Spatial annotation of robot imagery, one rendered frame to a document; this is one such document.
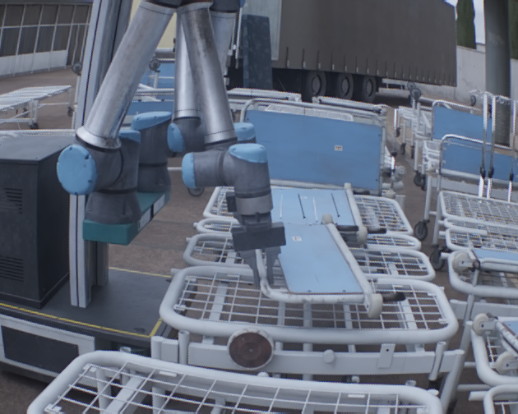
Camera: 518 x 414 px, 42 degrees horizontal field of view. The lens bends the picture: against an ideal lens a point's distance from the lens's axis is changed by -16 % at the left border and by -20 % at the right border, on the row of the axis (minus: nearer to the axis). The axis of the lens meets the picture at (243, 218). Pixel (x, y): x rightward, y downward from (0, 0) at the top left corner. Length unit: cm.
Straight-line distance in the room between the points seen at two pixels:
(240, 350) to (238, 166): 45
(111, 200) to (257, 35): 985
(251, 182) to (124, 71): 47
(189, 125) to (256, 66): 953
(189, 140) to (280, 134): 150
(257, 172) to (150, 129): 85
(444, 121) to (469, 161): 200
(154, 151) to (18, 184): 60
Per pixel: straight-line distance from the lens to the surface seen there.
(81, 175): 213
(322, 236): 250
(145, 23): 206
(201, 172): 201
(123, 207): 233
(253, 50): 1192
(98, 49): 244
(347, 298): 197
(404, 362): 207
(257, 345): 197
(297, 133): 390
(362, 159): 394
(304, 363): 204
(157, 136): 275
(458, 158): 518
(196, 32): 215
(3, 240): 254
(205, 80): 213
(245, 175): 197
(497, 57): 1329
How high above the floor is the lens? 124
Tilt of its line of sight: 13 degrees down
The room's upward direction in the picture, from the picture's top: 4 degrees clockwise
